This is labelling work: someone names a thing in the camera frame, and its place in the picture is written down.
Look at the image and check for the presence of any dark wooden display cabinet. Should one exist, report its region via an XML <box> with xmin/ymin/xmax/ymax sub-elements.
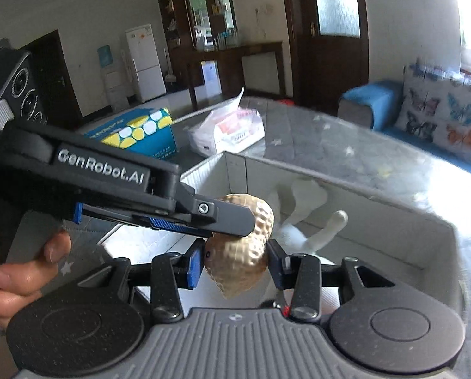
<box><xmin>157</xmin><ymin>0</ymin><xmax>287</xmax><ymax>109</ymax></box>

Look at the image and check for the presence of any white water dispenser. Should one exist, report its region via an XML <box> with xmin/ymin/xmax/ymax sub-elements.
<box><xmin>97</xmin><ymin>44</ymin><xmax>127</xmax><ymax>107</ymax></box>

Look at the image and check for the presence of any black and white cardboard box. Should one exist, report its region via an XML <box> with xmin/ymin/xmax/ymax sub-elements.
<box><xmin>97</xmin><ymin>151</ymin><xmax>467</xmax><ymax>324</ymax></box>

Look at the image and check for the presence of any dark interior door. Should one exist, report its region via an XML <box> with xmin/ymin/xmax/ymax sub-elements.
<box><xmin>22</xmin><ymin>29</ymin><xmax>82</xmax><ymax>127</ymax></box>

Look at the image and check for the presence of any person's left hand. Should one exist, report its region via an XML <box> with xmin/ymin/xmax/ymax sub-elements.
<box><xmin>0</xmin><ymin>231</ymin><xmax>72</xmax><ymax>331</ymax></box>

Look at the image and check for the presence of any grey star-print desktop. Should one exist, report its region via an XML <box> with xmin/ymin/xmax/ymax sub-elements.
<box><xmin>58</xmin><ymin>95</ymin><xmax>471</xmax><ymax>379</ymax></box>

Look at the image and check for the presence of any blue sofa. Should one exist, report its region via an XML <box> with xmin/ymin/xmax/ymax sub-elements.
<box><xmin>337</xmin><ymin>81</ymin><xmax>471</xmax><ymax>184</ymax></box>

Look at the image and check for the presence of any butterfly print pillow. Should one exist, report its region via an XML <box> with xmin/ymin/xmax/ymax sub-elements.
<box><xmin>402</xmin><ymin>63</ymin><xmax>471</xmax><ymax>166</ymax></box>

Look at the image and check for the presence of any pale grey plush toy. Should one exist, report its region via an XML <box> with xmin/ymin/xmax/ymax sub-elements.
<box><xmin>267</xmin><ymin>177</ymin><xmax>349</xmax><ymax>269</ymax></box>

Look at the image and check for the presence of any white refrigerator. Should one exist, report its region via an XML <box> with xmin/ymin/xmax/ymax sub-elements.
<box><xmin>125</xmin><ymin>24</ymin><xmax>167</xmax><ymax>103</ymax></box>

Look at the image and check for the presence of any blue and yellow tissue box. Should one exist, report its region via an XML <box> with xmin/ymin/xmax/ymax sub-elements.
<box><xmin>83</xmin><ymin>107</ymin><xmax>178</xmax><ymax>160</ymax></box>

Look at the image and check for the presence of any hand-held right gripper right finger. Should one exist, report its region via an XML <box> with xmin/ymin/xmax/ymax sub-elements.
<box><xmin>266</xmin><ymin>240</ymin><xmax>396</xmax><ymax>322</ymax></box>

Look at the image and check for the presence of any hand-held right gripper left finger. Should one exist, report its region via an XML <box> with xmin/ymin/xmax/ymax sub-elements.
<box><xmin>77</xmin><ymin>241</ymin><xmax>205</xmax><ymax>322</ymax></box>

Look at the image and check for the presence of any beige textured toy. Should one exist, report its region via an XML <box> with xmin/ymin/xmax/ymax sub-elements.
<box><xmin>202</xmin><ymin>193</ymin><xmax>276</xmax><ymax>301</ymax></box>

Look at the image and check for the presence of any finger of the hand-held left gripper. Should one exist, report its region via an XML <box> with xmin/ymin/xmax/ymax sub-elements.
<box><xmin>75</xmin><ymin>201</ymin><xmax>216</xmax><ymax>240</ymax></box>
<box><xmin>175</xmin><ymin>183</ymin><xmax>257</xmax><ymax>239</ymax></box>

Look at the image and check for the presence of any wooden door with frosted glass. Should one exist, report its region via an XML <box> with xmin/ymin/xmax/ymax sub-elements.
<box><xmin>279</xmin><ymin>0</ymin><xmax>368</xmax><ymax>107</ymax></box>

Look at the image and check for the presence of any white plastic bag package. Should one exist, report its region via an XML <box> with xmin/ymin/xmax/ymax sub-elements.
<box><xmin>186</xmin><ymin>87</ymin><xmax>266</xmax><ymax>154</ymax></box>

